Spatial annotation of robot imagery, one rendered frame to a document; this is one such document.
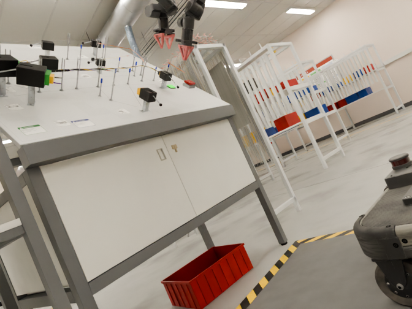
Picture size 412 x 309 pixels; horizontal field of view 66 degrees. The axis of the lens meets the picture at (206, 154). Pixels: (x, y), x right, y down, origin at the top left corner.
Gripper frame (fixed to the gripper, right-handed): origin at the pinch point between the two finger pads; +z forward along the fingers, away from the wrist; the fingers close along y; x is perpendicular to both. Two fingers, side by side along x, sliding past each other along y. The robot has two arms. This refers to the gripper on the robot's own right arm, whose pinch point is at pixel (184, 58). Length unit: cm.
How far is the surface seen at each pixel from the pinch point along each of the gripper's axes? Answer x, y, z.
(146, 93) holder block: 13.3, 33.7, 14.0
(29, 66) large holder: -2, 75, 6
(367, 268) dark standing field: 111, 5, 58
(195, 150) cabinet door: 25.7, 11.5, 40.2
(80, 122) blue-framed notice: 15, 65, 24
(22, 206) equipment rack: 37, 93, 38
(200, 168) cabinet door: 32, 13, 47
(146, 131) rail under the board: 23, 40, 28
